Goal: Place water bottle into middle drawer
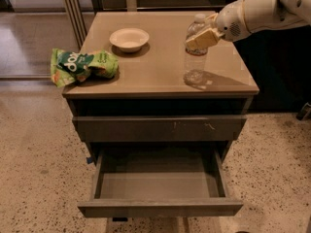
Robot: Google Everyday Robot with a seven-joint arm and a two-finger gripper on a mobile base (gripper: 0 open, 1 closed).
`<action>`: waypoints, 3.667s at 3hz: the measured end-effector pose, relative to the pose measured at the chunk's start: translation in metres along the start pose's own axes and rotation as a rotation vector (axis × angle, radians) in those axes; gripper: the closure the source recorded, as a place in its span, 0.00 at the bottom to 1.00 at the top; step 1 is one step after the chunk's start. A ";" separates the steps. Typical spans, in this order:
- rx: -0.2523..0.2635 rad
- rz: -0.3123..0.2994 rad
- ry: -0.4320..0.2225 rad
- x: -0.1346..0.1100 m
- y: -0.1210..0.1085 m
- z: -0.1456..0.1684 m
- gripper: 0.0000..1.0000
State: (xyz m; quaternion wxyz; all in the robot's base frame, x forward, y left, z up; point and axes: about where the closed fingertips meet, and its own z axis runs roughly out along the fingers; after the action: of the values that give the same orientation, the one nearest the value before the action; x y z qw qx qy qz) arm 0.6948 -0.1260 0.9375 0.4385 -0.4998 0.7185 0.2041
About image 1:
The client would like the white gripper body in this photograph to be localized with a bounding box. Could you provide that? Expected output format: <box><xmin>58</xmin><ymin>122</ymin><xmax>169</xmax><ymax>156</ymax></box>
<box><xmin>216</xmin><ymin>0</ymin><xmax>251</xmax><ymax>42</ymax></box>

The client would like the clear plastic water bottle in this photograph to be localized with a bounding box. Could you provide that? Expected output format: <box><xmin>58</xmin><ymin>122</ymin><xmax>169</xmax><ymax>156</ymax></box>
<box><xmin>184</xmin><ymin>14</ymin><xmax>208</xmax><ymax>84</ymax></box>

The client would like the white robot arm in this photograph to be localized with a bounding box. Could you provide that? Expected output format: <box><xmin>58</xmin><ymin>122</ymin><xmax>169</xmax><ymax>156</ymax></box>
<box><xmin>186</xmin><ymin>0</ymin><xmax>311</xmax><ymax>50</ymax></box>

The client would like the closed grey top drawer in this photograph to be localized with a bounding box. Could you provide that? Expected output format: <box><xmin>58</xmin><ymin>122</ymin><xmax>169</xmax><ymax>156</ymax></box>
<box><xmin>73</xmin><ymin>115</ymin><xmax>246</xmax><ymax>143</ymax></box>

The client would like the grey drawer cabinet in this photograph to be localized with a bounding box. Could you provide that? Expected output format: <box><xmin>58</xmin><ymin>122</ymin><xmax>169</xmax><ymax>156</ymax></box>
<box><xmin>63</xmin><ymin>12</ymin><xmax>259</xmax><ymax>233</ymax></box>

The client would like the open grey middle drawer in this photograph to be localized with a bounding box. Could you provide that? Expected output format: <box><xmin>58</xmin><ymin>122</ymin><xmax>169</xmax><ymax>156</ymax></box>
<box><xmin>78</xmin><ymin>148</ymin><xmax>243</xmax><ymax>218</ymax></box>

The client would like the white paper bowl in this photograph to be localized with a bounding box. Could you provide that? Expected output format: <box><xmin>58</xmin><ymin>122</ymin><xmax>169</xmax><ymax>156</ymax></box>
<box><xmin>109</xmin><ymin>28</ymin><xmax>150</xmax><ymax>52</ymax></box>

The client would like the green chip bag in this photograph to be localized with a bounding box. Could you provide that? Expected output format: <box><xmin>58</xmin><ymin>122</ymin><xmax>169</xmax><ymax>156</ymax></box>
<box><xmin>51</xmin><ymin>49</ymin><xmax>119</xmax><ymax>87</ymax></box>

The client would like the blue tape piece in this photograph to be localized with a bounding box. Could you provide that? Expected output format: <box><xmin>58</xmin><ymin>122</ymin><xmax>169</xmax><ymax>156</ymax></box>
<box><xmin>86</xmin><ymin>157</ymin><xmax>94</xmax><ymax>164</ymax></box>

